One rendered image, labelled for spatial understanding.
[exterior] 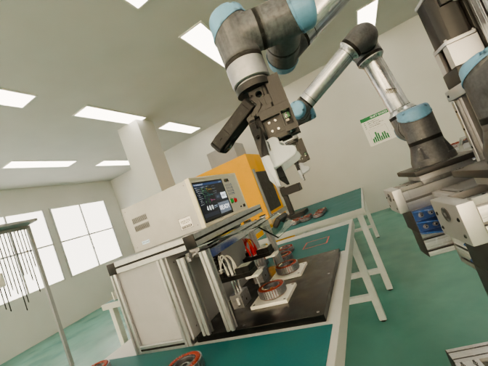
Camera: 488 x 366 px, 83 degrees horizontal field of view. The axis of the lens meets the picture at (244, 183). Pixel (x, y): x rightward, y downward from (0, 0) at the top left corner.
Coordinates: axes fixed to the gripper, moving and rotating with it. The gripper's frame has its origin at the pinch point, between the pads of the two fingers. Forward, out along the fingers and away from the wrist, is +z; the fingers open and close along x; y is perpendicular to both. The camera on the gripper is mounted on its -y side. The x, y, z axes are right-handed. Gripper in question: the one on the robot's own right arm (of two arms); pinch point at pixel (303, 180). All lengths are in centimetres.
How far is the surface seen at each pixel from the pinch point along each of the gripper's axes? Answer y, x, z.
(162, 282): -58, -52, 17
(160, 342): -68, -51, 37
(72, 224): -600, 429, -109
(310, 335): -11, -65, 40
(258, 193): -93, 325, -7
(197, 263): -50, -37, 16
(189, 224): -45, -42, 0
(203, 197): -38, -37, -8
